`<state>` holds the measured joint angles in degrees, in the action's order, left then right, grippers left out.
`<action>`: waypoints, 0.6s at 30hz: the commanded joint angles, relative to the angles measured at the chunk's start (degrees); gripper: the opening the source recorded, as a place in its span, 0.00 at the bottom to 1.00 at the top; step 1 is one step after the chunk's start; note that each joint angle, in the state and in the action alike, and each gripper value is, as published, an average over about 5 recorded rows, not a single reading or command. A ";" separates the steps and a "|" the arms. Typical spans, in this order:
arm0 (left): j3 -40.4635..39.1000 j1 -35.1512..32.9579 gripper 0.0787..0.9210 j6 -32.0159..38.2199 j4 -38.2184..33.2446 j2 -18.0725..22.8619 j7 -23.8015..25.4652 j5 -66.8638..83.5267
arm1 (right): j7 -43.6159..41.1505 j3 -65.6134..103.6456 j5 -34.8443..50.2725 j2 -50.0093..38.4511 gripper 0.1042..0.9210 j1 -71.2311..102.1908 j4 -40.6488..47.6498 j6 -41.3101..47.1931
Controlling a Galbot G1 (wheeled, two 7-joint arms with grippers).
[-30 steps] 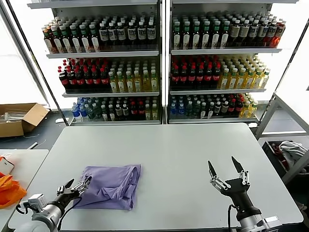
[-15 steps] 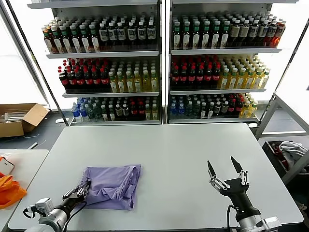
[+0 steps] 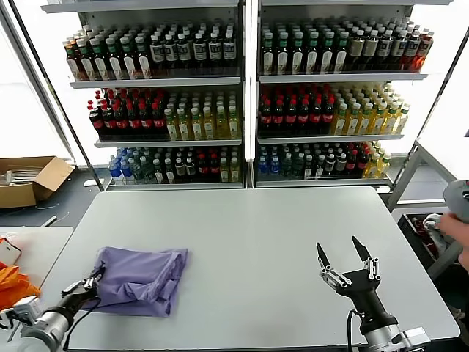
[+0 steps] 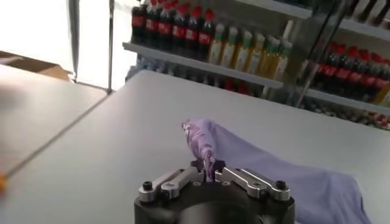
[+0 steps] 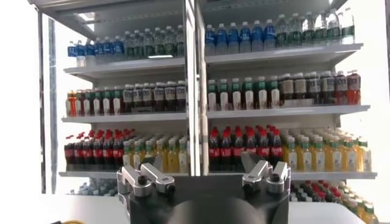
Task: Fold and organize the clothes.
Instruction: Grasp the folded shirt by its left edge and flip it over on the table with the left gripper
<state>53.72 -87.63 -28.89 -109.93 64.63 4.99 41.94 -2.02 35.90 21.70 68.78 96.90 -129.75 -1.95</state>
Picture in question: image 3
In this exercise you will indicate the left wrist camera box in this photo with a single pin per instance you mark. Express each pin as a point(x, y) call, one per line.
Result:
point(25, 306)

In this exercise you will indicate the cola bottle red cap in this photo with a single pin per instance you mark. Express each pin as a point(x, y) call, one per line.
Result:
point(351, 163)
point(121, 124)
point(362, 162)
point(109, 124)
point(158, 124)
point(97, 124)
point(328, 118)
point(134, 124)
point(303, 119)
point(202, 168)
point(277, 119)
point(213, 168)
point(316, 119)
point(290, 119)
point(146, 124)
point(264, 119)

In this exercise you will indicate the yellow juice bottle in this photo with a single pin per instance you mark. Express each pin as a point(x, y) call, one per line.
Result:
point(196, 128)
point(221, 127)
point(208, 128)
point(352, 122)
point(234, 171)
point(378, 122)
point(402, 122)
point(383, 165)
point(372, 166)
point(365, 122)
point(224, 172)
point(390, 122)
point(171, 128)
point(340, 122)
point(233, 127)
point(183, 128)

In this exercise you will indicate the blue water bottle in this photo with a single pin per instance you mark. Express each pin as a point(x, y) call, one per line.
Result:
point(275, 166)
point(114, 172)
point(126, 171)
point(263, 166)

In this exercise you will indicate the purple t-shirt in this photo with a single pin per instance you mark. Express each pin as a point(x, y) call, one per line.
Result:
point(139, 271)

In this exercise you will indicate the grey white cloth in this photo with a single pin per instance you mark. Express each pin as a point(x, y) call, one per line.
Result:
point(432, 221)

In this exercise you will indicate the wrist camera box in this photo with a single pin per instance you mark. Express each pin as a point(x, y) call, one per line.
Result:
point(416, 339)
point(25, 306)

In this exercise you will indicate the grey diagonal frame pole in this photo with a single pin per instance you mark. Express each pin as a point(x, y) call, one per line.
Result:
point(39, 91)

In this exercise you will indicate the small white orange box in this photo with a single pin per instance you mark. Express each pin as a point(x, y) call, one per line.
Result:
point(9, 253)

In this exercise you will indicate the orange-red tea bottle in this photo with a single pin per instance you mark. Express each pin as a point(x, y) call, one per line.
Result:
point(424, 51)

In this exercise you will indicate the black storage bin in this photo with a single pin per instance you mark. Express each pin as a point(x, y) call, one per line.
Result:
point(412, 234)

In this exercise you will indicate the dark drink bottle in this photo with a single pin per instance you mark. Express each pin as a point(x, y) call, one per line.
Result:
point(341, 164)
point(190, 170)
point(179, 170)
point(330, 165)

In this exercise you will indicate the black diagonal frame pole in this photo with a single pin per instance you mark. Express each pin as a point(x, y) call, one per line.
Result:
point(58, 99)

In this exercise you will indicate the orange cloth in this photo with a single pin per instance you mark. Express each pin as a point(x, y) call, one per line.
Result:
point(14, 286)

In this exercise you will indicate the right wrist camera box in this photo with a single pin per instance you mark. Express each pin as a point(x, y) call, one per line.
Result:
point(416, 339)

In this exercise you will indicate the red cloth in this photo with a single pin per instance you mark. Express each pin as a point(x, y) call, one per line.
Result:
point(427, 242)

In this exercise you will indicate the green water bottle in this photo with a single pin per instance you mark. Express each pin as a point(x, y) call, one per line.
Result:
point(138, 172)
point(298, 166)
point(286, 166)

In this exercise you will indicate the dark bottle beige label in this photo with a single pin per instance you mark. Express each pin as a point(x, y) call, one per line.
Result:
point(370, 48)
point(356, 49)

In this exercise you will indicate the person's hand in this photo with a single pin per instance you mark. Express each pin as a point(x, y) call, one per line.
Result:
point(456, 227)

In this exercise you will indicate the dark bottle white label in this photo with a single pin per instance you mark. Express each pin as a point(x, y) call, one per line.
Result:
point(319, 168)
point(169, 174)
point(158, 174)
point(308, 168)

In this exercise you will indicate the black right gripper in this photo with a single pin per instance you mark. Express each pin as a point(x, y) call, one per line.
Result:
point(366, 300)

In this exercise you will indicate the dark tea bottle green cap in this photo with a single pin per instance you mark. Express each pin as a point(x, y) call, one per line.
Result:
point(341, 55)
point(87, 64)
point(99, 64)
point(114, 64)
point(129, 64)
point(144, 63)
point(327, 55)
point(297, 55)
point(282, 55)
point(312, 55)
point(267, 55)

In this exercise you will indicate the grey metal shelf rack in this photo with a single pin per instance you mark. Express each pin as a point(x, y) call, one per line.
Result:
point(154, 83)
point(340, 78)

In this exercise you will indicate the person's forearm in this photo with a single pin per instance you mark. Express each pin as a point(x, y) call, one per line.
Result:
point(465, 256)

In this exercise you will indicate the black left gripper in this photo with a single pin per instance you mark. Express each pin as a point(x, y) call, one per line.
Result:
point(82, 297)

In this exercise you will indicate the grey handheld device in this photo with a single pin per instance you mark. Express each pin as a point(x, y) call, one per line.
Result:
point(456, 199)

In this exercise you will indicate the small white floor object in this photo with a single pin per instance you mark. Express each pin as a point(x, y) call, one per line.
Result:
point(89, 182)

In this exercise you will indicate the dark bottle blue-print label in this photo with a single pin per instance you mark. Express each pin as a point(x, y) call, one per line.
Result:
point(171, 52)
point(184, 52)
point(384, 48)
point(157, 53)
point(398, 48)
point(215, 50)
point(412, 49)
point(200, 51)
point(229, 50)

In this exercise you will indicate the grey metal frame cart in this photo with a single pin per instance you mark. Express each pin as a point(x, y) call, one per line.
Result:
point(432, 201)

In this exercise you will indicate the open cardboard box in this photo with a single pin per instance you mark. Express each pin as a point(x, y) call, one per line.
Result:
point(51, 179)

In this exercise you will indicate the grey metal strip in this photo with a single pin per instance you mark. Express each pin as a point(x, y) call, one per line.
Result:
point(49, 221)

